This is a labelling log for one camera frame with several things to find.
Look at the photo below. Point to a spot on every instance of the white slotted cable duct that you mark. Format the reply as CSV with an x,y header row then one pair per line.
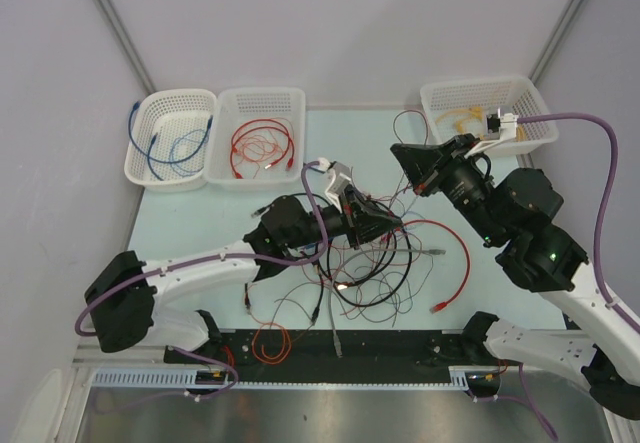
x,y
161,378

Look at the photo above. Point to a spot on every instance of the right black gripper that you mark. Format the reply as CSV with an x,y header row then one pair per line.
x,y
441,161

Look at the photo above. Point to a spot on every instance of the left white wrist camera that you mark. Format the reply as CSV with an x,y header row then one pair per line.
x,y
339,178

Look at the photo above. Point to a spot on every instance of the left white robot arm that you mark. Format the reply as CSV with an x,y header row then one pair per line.
x,y
128,304

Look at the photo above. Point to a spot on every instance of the right white plastic basket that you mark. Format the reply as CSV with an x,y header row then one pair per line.
x,y
461,106

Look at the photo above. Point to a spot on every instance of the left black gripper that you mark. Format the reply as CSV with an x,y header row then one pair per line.
x,y
356,212

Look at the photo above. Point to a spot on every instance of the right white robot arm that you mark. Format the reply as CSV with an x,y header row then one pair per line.
x,y
540,257

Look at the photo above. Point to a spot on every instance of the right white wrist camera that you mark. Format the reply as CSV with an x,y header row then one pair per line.
x,y
501,136

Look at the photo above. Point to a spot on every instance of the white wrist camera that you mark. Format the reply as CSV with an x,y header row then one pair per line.
x,y
501,136
339,178

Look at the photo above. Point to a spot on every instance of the white plastic basket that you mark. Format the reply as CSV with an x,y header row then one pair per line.
x,y
168,133
258,139
461,106

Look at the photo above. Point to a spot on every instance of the left white plastic basket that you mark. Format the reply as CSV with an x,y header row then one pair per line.
x,y
168,133

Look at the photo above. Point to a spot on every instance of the black mounting base plate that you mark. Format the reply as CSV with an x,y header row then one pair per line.
x,y
369,357

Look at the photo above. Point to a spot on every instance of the middle white plastic basket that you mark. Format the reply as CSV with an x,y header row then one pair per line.
x,y
258,139

